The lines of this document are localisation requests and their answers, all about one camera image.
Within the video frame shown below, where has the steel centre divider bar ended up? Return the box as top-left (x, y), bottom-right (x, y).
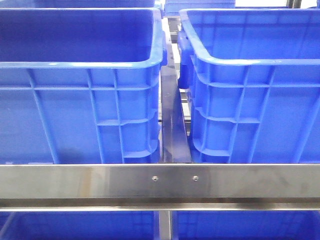
top-left (160, 18), bottom-right (192, 164)

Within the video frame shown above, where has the blue crate lower left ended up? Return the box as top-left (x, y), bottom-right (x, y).
top-left (0, 211), bottom-right (160, 240)

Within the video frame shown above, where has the stainless steel rack rail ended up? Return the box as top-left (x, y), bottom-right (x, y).
top-left (0, 163), bottom-right (320, 212)

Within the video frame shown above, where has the blue crate lower right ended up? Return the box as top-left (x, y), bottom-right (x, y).
top-left (173, 210), bottom-right (320, 240)

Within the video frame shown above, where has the blue plastic crate left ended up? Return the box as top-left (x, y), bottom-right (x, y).
top-left (0, 8), bottom-right (166, 165)

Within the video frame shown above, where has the blue crate rear right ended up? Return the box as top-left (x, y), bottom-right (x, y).
top-left (164, 0), bottom-right (236, 17)

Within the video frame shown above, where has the steel lower vertical post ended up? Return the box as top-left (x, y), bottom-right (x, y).
top-left (159, 210), bottom-right (173, 240)

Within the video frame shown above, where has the blue plastic crate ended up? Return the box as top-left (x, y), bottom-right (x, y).
top-left (0, 8), bottom-right (166, 165)
top-left (177, 8), bottom-right (320, 164)

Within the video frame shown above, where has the blue plastic crate right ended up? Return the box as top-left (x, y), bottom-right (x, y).
top-left (177, 8), bottom-right (320, 164)

